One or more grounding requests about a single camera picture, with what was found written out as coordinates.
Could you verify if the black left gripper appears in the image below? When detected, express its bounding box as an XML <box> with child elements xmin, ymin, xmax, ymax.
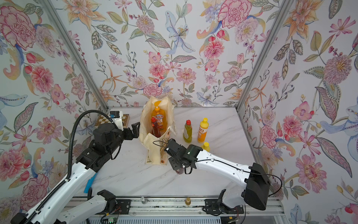
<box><xmin>106</xmin><ymin>120</ymin><xmax>141</xmax><ymax>155</ymax></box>

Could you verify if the red Fairy dish soap bottle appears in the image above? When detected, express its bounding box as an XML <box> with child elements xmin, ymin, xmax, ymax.
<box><xmin>151</xmin><ymin>117</ymin><xmax>161</xmax><ymax>138</ymax></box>

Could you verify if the cream canvas shopping bag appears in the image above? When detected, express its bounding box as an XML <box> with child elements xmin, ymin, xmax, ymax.
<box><xmin>139</xmin><ymin>97</ymin><xmax>177</xmax><ymax>165</ymax></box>

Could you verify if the large orange pump soap bottle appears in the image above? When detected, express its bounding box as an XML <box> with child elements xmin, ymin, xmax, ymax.
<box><xmin>152</xmin><ymin>101</ymin><xmax>167</xmax><ymax>134</ymax></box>

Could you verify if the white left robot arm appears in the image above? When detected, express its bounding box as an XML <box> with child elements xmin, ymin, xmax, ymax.
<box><xmin>10</xmin><ymin>122</ymin><xmax>140</xmax><ymax>224</ymax></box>

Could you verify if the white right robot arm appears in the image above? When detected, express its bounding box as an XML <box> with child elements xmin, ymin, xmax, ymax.
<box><xmin>164</xmin><ymin>139</ymin><xmax>271</xmax><ymax>211</ymax></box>

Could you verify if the orange bottle yellow cap rear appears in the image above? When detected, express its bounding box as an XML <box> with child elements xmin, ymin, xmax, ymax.
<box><xmin>201</xmin><ymin>142</ymin><xmax>211</xmax><ymax>152</ymax></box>

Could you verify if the orange bottle yellow cap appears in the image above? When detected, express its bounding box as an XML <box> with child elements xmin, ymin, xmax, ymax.
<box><xmin>197</xmin><ymin>118</ymin><xmax>209</xmax><ymax>143</ymax></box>
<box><xmin>201</xmin><ymin>142</ymin><xmax>211</xmax><ymax>152</ymax></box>

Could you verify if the wooden chess board box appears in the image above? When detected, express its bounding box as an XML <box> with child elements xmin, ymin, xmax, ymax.
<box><xmin>95</xmin><ymin>114</ymin><xmax>130</xmax><ymax>129</ymax></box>

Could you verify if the orange bottle yellow cap front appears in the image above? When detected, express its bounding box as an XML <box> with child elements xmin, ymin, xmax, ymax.
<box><xmin>197</xmin><ymin>118</ymin><xmax>209</xmax><ymax>143</ymax></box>

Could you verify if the blue tube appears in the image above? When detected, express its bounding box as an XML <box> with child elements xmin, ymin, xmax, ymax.
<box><xmin>84</xmin><ymin>173</ymin><xmax>97</xmax><ymax>194</ymax></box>

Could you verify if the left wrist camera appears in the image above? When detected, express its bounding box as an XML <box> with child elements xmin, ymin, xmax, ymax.
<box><xmin>109</xmin><ymin>111</ymin><xmax>124</xmax><ymax>130</ymax></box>

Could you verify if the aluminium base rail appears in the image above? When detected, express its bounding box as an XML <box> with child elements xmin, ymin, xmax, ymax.
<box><xmin>46</xmin><ymin>195</ymin><xmax>289</xmax><ymax>224</ymax></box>

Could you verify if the aluminium corner post left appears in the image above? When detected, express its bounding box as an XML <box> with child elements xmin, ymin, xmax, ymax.
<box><xmin>39</xmin><ymin>0</ymin><xmax>109</xmax><ymax>111</ymax></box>

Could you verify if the aluminium corner post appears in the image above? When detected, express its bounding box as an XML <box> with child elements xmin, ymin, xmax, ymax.
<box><xmin>236</xmin><ymin>0</ymin><xmax>292</xmax><ymax>113</ymax></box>
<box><xmin>39</xmin><ymin>0</ymin><xmax>109</xmax><ymax>111</ymax></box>

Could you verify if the aluminium corner post right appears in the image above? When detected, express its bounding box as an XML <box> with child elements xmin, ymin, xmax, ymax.
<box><xmin>236</xmin><ymin>0</ymin><xmax>292</xmax><ymax>113</ymax></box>

